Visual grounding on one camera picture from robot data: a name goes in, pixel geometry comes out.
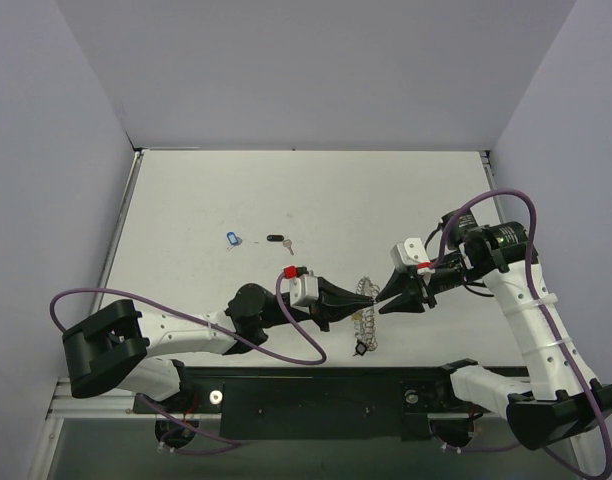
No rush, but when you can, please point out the metal keyring disc with rings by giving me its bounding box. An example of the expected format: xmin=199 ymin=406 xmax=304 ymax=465
xmin=352 ymin=276 xmax=380 ymax=352

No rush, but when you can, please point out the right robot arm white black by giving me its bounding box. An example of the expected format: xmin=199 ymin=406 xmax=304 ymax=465
xmin=377 ymin=212 xmax=612 ymax=450

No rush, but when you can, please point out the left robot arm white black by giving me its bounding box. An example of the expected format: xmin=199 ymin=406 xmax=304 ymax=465
xmin=62 ymin=267 xmax=374 ymax=412

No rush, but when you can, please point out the black tag on keyring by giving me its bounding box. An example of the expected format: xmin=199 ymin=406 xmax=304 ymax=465
xmin=354 ymin=341 xmax=369 ymax=356

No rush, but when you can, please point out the black tag key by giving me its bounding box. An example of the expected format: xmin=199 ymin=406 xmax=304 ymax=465
xmin=266 ymin=234 xmax=295 ymax=256

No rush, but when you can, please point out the blue tag key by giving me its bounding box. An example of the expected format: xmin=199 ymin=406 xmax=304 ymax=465
xmin=226 ymin=231 xmax=243 ymax=250

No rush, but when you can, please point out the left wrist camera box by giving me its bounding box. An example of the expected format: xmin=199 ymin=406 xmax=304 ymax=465
xmin=283 ymin=266 xmax=319 ymax=308

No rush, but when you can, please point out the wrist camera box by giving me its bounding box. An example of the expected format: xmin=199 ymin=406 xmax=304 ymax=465
xmin=390 ymin=237 xmax=433 ymax=275
xmin=283 ymin=266 xmax=319 ymax=308

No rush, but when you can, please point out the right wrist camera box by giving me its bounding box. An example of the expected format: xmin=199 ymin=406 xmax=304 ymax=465
xmin=390 ymin=237 xmax=433 ymax=275

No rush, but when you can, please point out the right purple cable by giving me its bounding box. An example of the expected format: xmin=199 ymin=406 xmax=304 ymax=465
xmin=430 ymin=188 xmax=612 ymax=479

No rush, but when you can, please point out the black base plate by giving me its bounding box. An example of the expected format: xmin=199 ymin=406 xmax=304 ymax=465
xmin=157 ymin=367 xmax=485 ymax=441

